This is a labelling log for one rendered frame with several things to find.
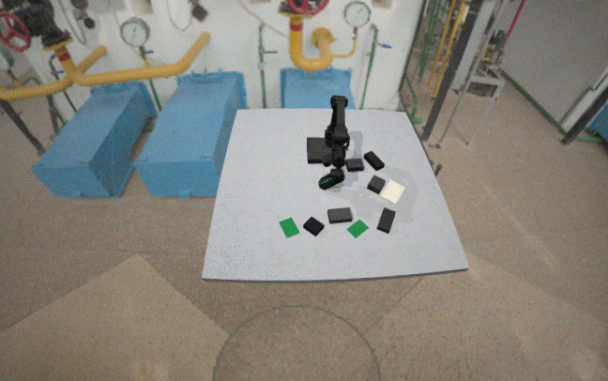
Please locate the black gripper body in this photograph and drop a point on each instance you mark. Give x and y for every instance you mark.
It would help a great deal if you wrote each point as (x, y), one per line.
(336, 173)

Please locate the cream flat square tile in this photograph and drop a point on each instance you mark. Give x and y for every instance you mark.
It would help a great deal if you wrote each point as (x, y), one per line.
(393, 191)

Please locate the flat green rectangular card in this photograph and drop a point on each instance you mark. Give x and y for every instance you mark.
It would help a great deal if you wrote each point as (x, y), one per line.
(288, 227)

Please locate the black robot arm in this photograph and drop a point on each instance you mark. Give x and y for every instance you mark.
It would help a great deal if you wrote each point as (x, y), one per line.
(337, 133)

